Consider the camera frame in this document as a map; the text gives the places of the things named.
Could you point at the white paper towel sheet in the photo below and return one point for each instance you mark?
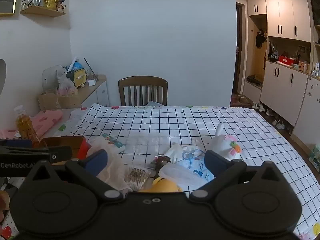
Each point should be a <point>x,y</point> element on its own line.
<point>146,142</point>

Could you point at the amber drink bottle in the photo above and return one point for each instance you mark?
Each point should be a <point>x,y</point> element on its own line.
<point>25,127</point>

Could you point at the pink printed cloth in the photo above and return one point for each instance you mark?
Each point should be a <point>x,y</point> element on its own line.
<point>47,121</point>

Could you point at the black hanging bag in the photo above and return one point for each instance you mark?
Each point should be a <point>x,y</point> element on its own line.
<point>260,38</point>

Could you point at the small white box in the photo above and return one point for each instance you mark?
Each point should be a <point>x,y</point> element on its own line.
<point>91,82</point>

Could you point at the clear glass jar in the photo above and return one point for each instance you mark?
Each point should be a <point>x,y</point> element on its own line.
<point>51,78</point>

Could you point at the row of shoes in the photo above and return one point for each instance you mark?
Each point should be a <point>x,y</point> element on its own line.
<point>271,116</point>

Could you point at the fox print tissue pack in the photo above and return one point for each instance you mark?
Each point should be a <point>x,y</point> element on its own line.
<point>113,141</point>

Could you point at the yellow and blue tissue holder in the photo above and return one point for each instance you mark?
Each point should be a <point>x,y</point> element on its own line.
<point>77,76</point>

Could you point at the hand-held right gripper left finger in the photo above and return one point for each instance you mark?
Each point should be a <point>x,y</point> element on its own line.
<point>98,160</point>

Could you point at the paper sheet on chair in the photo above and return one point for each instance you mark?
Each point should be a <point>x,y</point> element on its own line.
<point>153,103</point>

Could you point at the brown wooden chair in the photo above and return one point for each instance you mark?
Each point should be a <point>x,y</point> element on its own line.
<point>142,90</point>

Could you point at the red storage box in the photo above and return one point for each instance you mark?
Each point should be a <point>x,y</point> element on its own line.
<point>75,146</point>

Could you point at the white wall cabinet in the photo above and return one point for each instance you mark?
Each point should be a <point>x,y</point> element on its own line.
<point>287,12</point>

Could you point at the cotton swab pack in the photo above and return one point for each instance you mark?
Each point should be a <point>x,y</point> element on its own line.
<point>137,177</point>

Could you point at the yellow plush toy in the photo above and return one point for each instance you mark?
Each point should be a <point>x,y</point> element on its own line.
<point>162,186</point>

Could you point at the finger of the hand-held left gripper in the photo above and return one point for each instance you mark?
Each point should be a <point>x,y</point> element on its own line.
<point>60,152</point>
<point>17,143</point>

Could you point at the plastic bag with pink contents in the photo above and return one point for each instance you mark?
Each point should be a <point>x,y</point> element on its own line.
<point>66,87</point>

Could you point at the wood-top white sideboard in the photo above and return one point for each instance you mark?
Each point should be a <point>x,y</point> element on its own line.
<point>96,92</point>

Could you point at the cardboard box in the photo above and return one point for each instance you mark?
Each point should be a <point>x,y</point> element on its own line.
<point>57,101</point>

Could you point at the grey wooden shelf cabinet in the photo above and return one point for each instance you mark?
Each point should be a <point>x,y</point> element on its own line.
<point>285,92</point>

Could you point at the red box on cabinet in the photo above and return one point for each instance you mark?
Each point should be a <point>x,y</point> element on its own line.
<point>287,60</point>

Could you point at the dark diffuser stick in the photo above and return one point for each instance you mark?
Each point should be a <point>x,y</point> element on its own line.
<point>90,67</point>

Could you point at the wooden wall shelf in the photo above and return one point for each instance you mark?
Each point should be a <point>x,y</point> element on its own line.
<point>42,12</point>

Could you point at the white plush rabbit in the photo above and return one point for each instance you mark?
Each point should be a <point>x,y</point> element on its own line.
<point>223,143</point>

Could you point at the grey desk lamp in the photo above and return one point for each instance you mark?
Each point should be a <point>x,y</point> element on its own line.
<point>2,77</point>

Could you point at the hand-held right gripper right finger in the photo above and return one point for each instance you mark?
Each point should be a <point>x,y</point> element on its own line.
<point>211,161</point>

